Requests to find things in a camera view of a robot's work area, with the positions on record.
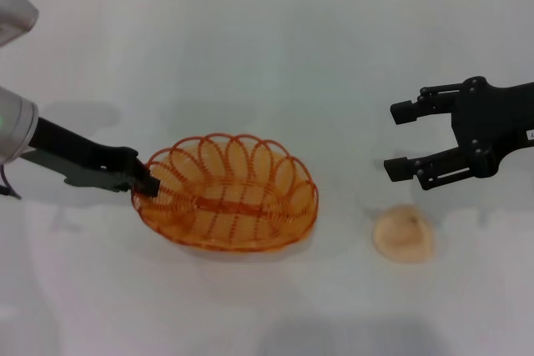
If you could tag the orange woven plastic basket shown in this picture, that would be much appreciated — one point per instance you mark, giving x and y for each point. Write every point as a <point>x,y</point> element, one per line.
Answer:
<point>225,202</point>

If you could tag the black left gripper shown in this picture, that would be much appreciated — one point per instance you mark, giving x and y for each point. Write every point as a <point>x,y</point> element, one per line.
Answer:
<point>79,160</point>

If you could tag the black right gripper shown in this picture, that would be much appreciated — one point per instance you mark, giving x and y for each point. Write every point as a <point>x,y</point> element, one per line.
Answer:
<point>492,126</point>

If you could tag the pale toy peach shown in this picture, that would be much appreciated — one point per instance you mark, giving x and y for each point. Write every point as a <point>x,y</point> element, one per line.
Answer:
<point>402,235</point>

